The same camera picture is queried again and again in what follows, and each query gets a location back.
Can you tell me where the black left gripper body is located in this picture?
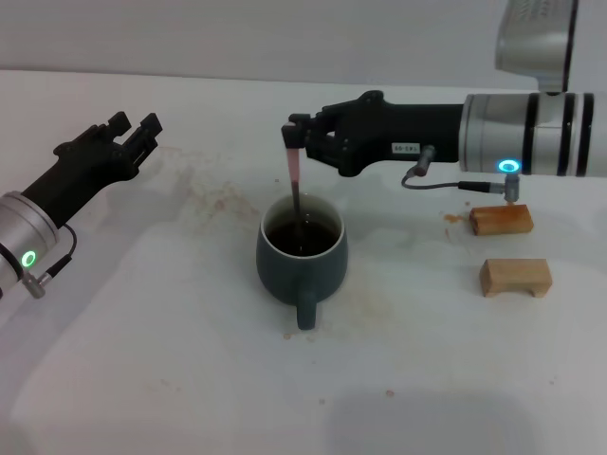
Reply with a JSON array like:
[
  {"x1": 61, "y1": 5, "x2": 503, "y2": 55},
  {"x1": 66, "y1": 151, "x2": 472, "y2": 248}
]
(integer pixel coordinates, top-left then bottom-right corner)
[{"x1": 21, "y1": 123, "x2": 138, "y2": 228}]

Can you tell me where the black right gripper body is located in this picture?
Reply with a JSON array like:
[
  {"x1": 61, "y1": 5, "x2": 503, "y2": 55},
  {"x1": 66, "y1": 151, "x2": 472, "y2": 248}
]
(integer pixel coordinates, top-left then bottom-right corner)
[{"x1": 315, "y1": 90, "x2": 465, "y2": 179}]

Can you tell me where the pink handled metal spoon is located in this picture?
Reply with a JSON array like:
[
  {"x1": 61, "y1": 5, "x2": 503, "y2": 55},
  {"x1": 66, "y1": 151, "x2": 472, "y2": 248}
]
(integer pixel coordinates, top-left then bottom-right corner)
[{"x1": 285, "y1": 145, "x2": 307, "y2": 252}]

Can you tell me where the dark grey ceramic cup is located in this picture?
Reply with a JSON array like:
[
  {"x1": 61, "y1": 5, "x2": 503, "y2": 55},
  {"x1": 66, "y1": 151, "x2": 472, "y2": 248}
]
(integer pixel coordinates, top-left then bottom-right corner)
[{"x1": 255, "y1": 192, "x2": 348, "y2": 332}]

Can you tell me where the coffee stained wooden block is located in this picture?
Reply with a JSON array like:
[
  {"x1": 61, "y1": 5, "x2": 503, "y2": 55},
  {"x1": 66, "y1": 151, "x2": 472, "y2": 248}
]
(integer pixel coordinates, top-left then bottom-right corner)
[{"x1": 469, "y1": 203, "x2": 535, "y2": 237}]

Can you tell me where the light wooden block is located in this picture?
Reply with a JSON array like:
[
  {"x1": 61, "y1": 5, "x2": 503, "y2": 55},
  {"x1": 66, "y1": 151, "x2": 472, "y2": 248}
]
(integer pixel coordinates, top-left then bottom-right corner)
[{"x1": 478, "y1": 258, "x2": 554, "y2": 300}]

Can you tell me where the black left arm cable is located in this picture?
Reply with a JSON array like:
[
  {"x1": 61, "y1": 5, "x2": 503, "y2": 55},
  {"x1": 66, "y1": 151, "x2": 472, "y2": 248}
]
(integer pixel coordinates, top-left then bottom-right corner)
[{"x1": 21, "y1": 222, "x2": 78, "y2": 300}]

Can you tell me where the grey right arm cable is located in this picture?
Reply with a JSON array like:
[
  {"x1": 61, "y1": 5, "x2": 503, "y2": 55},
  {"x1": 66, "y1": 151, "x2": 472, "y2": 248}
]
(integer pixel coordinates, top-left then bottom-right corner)
[{"x1": 401, "y1": 144, "x2": 523, "y2": 206}]

